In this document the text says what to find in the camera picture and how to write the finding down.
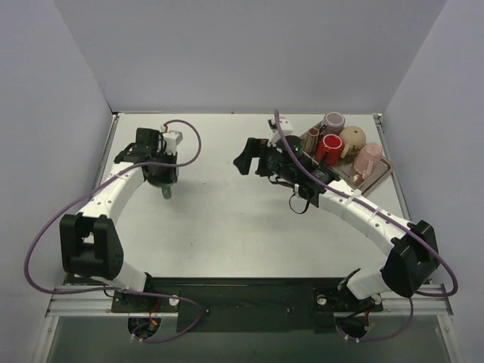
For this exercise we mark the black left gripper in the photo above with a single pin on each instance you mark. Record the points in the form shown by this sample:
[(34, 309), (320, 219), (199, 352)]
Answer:
[(161, 176)]

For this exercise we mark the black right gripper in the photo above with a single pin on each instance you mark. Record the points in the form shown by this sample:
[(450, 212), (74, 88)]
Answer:
[(261, 160)]

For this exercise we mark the green ceramic mug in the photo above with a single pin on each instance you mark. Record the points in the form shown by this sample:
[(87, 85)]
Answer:
[(165, 188)]

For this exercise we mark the pink ceramic mug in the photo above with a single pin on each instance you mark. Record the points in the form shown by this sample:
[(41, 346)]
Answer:
[(367, 159)]

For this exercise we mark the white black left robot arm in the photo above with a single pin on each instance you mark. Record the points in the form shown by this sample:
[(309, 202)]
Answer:
[(90, 245)]

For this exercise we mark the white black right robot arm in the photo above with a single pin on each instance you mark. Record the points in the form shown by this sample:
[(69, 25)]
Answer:
[(406, 245)]

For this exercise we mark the red mug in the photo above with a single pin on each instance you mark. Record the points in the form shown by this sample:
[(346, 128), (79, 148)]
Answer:
[(329, 150)]

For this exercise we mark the purple mug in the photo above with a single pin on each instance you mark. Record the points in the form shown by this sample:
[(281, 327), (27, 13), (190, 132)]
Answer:
[(333, 123)]

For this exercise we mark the beige round mug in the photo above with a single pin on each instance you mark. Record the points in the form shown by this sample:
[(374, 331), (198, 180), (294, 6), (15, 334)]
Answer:
[(354, 139)]

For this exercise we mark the brown patterned cup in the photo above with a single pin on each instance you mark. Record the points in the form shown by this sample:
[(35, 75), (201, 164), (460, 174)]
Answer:
[(311, 140)]

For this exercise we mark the metal serving tray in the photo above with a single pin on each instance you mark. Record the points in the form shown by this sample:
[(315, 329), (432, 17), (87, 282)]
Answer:
[(344, 168)]

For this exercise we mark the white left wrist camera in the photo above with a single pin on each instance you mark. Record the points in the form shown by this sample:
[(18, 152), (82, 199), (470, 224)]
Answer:
[(171, 141)]

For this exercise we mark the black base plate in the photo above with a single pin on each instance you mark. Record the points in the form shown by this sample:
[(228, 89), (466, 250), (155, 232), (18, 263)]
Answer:
[(246, 305)]

